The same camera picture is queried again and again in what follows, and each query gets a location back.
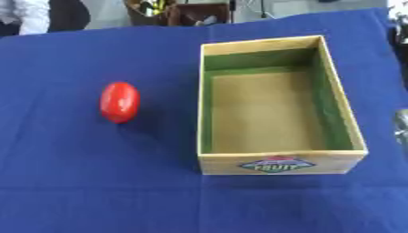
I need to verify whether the tan box with green inside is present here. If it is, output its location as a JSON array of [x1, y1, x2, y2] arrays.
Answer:
[[196, 35, 370, 176]]

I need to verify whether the person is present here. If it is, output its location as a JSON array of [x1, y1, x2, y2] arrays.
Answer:
[[0, 0, 93, 38]]

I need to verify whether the black tripod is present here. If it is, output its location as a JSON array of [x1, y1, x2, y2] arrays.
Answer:
[[256, 0, 271, 19]]

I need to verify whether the red oval toy fruit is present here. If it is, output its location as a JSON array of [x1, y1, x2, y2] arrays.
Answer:
[[98, 81, 142, 125]]

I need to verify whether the brown bag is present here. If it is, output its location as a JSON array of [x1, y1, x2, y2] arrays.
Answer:
[[122, 0, 231, 27]]

